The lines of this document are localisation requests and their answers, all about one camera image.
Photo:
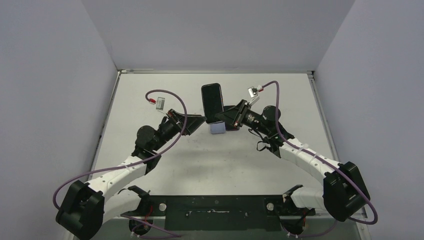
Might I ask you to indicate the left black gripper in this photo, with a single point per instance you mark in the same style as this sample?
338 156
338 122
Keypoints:
193 122

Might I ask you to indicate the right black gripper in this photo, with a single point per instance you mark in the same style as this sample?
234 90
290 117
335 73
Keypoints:
240 113

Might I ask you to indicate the clear lilac phone case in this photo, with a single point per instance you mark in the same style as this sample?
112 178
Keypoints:
217 128

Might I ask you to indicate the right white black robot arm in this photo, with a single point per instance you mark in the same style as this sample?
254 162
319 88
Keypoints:
343 190

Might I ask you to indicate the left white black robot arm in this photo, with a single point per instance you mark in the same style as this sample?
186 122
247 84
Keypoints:
88 205

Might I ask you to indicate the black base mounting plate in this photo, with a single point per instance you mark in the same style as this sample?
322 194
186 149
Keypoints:
222 212

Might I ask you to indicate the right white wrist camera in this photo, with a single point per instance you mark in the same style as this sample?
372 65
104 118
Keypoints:
254 94

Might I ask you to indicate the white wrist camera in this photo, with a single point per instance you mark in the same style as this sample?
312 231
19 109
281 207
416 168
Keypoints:
254 94
159 104

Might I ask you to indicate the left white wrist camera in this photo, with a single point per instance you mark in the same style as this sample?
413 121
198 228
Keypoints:
159 104

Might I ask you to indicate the aluminium table frame rail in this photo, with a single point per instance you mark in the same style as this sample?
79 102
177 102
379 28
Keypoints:
324 120

